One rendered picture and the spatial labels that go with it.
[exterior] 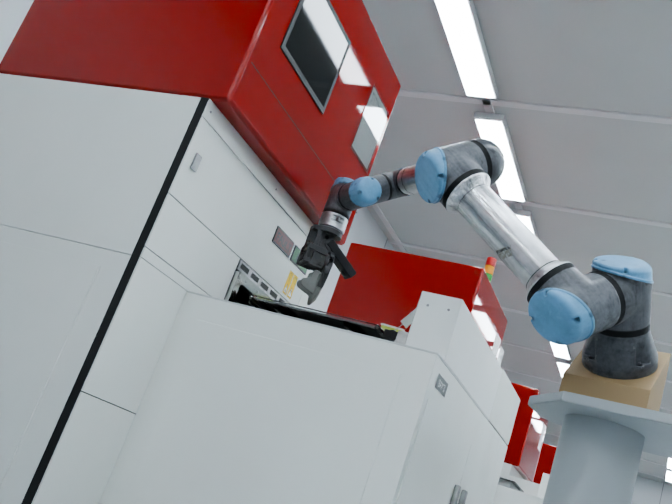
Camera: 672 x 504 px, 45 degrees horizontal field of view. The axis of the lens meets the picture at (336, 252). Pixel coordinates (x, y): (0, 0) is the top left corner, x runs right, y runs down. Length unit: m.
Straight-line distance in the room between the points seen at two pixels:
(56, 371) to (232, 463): 0.41
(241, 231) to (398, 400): 0.67
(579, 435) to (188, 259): 0.93
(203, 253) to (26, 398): 0.51
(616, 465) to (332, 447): 0.55
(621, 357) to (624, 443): 0.17
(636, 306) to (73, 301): 1.16
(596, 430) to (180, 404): 0.87
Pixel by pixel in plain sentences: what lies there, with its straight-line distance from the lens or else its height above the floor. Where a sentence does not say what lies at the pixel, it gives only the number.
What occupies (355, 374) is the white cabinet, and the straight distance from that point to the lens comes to 1.67.
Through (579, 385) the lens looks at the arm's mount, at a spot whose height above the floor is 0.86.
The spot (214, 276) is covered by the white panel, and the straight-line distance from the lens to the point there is 2.00.
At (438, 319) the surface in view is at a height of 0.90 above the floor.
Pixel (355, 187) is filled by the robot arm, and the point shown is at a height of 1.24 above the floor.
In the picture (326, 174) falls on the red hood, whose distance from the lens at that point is 2.32.
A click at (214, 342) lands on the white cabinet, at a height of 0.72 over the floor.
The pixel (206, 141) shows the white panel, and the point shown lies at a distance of 1.89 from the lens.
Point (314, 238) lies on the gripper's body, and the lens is 2.18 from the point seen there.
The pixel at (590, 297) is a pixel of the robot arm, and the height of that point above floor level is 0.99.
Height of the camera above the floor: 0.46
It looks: 17 degrees up
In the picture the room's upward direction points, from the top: 20 degrees clockwise
